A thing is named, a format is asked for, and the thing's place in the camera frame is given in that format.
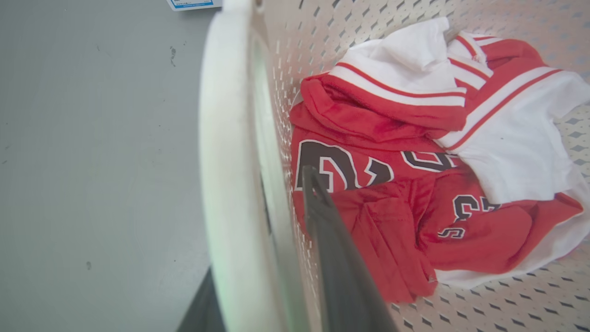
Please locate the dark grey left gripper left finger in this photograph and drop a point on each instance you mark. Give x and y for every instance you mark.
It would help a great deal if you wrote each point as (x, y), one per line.
(203, 309)

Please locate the white garment with red stripes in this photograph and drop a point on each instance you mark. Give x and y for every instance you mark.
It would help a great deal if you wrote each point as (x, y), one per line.
(498, 138)

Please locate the white card with blue print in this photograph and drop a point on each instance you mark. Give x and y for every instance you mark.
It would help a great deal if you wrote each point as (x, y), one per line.
(193, 3)

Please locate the white perforated plastic laundry basket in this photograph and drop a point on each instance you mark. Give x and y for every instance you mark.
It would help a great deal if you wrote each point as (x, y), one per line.
(239, 184)

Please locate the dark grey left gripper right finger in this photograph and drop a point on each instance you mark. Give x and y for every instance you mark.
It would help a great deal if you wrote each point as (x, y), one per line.
(339, 272)

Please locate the red basketball jersey with numbers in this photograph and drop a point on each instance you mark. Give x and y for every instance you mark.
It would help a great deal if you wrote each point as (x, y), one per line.
(392, 203)

